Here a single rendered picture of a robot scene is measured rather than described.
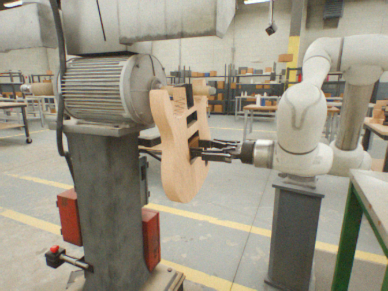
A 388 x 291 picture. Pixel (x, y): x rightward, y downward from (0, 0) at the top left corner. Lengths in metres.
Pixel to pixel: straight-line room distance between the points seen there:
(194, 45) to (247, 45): 2.68
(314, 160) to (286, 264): 1.12
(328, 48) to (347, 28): 10.92
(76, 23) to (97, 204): 0.69
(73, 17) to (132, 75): 0.33
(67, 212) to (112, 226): 0.25
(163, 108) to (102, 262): 0.81
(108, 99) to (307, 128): 0.63
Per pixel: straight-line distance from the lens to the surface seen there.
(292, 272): 1.78
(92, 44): 0.98
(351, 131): 1.35
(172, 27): 0.70
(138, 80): 0.83
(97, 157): 1.00
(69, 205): 1.21
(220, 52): 12.42
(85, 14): 1.01
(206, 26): 0.66
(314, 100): 0.59
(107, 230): 1.12
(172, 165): 0.71
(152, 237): 1.33
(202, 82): 0.90
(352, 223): 1.22
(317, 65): 1.07
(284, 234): 1.64
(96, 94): 0.92
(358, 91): 1.23
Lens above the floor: 1.26
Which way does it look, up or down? 14 degrees down
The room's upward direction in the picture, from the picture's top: straight up
